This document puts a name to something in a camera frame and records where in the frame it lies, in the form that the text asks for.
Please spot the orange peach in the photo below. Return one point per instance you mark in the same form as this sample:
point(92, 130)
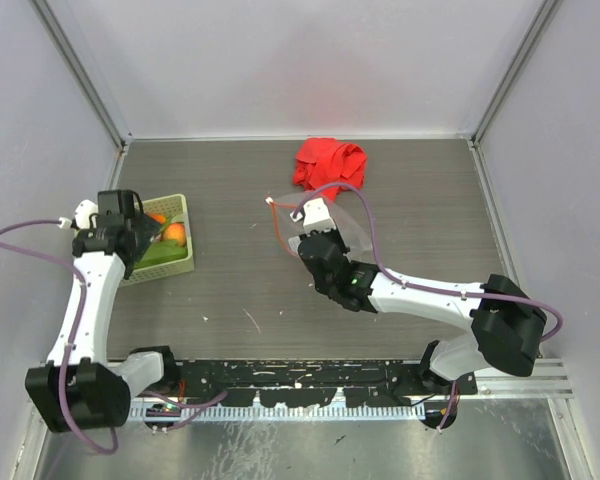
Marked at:
point(175, 233)

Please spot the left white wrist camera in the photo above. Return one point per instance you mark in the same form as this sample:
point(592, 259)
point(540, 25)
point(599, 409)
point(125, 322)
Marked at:
point(83, 217)

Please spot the yellow orange fruit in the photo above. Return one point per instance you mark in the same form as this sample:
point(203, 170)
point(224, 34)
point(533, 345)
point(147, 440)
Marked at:
point(157, 217)

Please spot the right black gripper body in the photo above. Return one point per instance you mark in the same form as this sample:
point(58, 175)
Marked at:
point(333, 235)

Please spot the red crumpled cloth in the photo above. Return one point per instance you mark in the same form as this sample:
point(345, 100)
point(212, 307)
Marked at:
point(323, 160)

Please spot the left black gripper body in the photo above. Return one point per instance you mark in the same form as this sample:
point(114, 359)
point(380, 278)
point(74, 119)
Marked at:
point(128, 271)

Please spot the slotted cable duct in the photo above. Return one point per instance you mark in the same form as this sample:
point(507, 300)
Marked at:
point(334, 412)

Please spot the green leafy vegetable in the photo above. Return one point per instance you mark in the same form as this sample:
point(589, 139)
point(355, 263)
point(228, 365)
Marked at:
point(161, 252)

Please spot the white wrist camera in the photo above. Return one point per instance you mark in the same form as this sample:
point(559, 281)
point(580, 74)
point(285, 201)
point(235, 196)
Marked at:
point(83, 217)
point(314, 216)

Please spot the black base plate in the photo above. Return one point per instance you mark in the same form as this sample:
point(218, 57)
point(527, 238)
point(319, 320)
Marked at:
point(296, 383)

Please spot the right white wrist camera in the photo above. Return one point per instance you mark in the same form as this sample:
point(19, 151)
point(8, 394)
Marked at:
point(314, 216)

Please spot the clear zip top bag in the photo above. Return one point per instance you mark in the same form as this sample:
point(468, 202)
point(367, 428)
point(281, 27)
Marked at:
point(287, 232)

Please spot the green plastic basket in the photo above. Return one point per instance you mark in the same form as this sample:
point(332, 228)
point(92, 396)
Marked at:
point(174, 206)

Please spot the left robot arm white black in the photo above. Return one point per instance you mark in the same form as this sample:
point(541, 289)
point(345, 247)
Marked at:
point(76, 387)

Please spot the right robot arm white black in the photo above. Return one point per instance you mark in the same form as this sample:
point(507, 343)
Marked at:
point(502, 328)

